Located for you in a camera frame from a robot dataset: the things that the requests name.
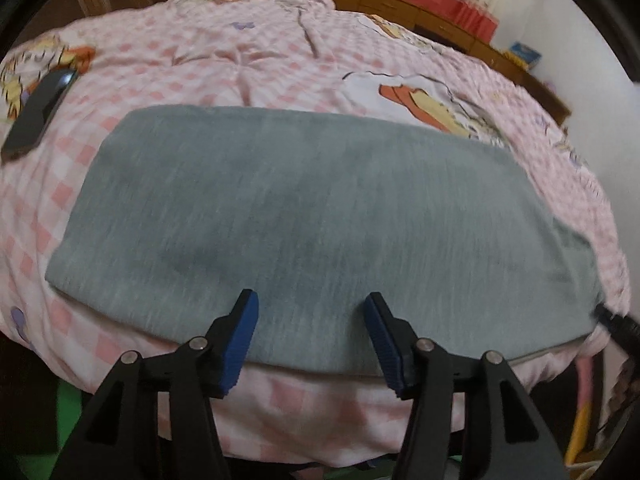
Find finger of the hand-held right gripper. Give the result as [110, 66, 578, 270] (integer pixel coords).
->
[592, 303, 640, 357]

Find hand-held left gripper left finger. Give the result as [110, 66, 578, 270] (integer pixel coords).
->
[50, 288, 260, 480]

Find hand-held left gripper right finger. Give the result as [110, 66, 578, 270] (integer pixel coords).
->
[363, 291, 572, 480]

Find grey pants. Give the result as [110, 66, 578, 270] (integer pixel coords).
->
[45, 105, 609, 377]

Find pink checked cartoon blanket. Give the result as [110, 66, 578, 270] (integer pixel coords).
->
[0, 0, 634, 467]

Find blue box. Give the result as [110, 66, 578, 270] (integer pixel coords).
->
[504, 40, 544, 69]

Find black phone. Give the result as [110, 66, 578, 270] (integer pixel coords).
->
[0, 69, 80, 164]

